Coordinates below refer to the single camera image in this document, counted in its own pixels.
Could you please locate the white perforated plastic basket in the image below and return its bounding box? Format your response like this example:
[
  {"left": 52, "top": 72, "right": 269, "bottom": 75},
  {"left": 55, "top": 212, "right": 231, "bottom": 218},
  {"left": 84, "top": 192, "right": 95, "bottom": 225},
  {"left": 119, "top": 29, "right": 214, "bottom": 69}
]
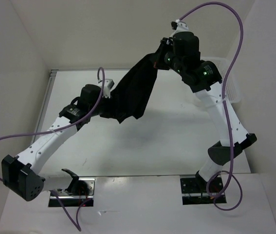
[{"left": 201, "top": 57, "right": 242, "bottom": 104}]

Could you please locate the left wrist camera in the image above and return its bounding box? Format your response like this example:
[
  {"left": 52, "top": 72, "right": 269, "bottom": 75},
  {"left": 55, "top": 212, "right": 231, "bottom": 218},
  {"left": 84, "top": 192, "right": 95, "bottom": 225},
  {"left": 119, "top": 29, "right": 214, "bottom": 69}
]
[{"left": 103, "top": 79, "right": 114, "bottom": 98}]

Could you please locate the black skirt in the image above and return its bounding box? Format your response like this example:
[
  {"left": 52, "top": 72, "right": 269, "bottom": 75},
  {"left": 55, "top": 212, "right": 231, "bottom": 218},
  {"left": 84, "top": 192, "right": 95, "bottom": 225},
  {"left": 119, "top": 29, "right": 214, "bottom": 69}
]
[{"left": 108, "top": 49, "right": 159, "bottom": 123}]

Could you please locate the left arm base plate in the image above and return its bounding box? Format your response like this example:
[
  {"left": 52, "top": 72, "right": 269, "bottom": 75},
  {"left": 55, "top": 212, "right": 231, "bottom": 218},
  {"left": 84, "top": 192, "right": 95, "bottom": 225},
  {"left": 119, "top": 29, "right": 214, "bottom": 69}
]
[{"left": 55, "top": 177, "right": 96, "bottom": 207}]

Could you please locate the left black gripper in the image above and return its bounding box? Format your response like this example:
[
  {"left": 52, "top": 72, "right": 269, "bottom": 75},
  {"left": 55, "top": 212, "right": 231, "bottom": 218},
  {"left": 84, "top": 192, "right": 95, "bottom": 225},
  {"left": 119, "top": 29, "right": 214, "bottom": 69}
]
[{"left": 90, "top": 93, "right": 126, "bottom": 119}]

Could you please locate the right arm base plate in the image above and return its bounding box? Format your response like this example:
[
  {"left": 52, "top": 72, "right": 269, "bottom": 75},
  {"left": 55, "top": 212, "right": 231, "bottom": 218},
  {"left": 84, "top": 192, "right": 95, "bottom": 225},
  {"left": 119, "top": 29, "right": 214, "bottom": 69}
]
[{"left": 180, "top": 175, "right": 223, "bottom": 205}]

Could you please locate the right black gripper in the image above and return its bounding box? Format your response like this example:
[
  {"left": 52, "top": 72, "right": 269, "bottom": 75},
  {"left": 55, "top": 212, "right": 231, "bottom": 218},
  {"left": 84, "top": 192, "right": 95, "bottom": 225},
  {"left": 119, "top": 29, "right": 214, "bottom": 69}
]
[{"left": 150, "top": 37, "right": 184, "bottom": 75}]

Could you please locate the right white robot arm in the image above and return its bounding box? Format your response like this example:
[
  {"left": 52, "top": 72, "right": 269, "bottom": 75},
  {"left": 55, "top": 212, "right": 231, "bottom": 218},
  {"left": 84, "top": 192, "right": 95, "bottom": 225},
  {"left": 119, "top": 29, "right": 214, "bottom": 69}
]
[{"left": 154, "top": 32, "right": 257, "bottom": 192}]

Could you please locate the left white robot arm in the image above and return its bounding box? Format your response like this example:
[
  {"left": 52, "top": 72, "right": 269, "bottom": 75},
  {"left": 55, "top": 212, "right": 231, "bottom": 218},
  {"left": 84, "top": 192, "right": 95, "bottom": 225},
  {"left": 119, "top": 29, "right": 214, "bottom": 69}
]
[{"left": 1, "top": 79, "right": 114, "bottom": 201}]

